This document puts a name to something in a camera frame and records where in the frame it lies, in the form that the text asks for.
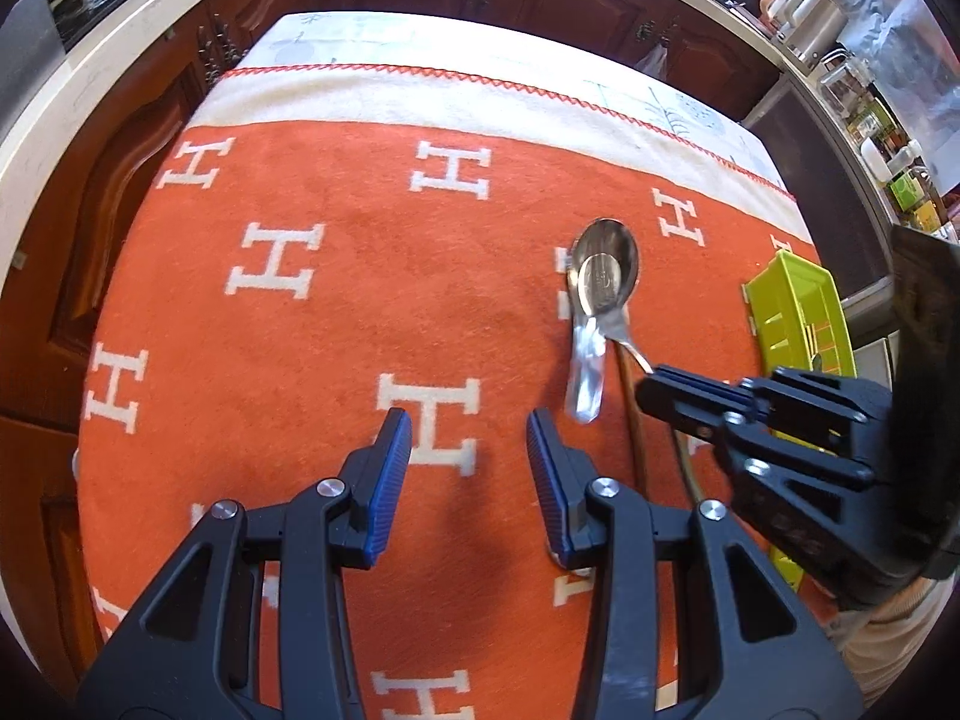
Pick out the green label bottle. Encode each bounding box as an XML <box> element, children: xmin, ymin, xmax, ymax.
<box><xmin>891</xmin><ymin>169</ymin><xmax>935</xmax><ymax>211</ymax></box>

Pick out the olive wooden chopstick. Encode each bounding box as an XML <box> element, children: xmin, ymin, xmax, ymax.
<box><xmin>671</xmin><ymin>431</ymin><xmax>706</xmax><ymax>503</ymax></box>

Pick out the white printed tablecloth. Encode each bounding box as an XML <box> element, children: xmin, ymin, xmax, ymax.
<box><xmin>247</xmin><ymin>11</ymin><xmax>796</xmax><ymax>200</ymax></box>

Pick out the brown wooden chopstick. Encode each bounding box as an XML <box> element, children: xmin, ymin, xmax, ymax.
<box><xmin>615</xmin><ymin>341</ymin><xmax>653</xmax><ymax>500</ymax></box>

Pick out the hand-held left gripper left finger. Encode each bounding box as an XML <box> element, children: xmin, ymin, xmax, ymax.
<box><xmin>75</xmin><ymin>406</ymin><xmax>415</xmax><ymax>720</ymax></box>

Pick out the glass pitcher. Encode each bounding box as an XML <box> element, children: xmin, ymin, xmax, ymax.
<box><xmin>817</xmin><ymin>52</ymin><xmax>875</xmax><ymax>121</ymax></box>

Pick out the grey frosted cabinet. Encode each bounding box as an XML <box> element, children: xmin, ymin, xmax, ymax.
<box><xmin>739</xmin><ymin>75</ymin><xmax>895</xmax><ymax>316</ymax></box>

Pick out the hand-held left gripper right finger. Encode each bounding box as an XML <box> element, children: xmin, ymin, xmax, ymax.
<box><xmin>525</xmin><ymin>409</ymin><xmax>867</xmax><ymax>720</ymax></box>

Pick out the green plastic utensil tray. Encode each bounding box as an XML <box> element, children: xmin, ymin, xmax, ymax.
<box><xmin>742</xmin><ymin>249</ymin><xmax>857</xmax><ymax>593</ymax></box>

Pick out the white kitchen countertop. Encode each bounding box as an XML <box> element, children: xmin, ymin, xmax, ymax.
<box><xmin>0</xmin><ymin>0</ymin><xmax>901</xmax><ymax>241</ymax></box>

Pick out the person's right forearm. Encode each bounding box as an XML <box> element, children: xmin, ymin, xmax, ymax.
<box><xmin>832</xmin><ymin>577</ymin><xmax>953</xmax><ymax>707</ymax></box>

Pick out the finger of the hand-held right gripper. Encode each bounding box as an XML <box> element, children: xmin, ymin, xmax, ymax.
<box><xmin>652</xmin><ymin>364</ymin><xmax>895</xmax><ymax>437</ymax></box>
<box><xmin>636</xmin><ymin>381</ymin><xmax>876</xmax><ymax>486</ymax></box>

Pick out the metal spoon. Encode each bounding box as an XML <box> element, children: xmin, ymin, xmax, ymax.
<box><xmin>564</xmin><ymin>217</ymin><xmax>640</xmax><ymax>422</ymax></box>
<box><xmin>577</xmin><ymin>251</ymin><xmax>657</xmax><ymax>376</ymax></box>

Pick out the orange blanket white print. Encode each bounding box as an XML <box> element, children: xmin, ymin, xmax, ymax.
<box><xmin>75</xmin><ymin>67</ymin><xmax>826</xmax><ymax>720</ymax></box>

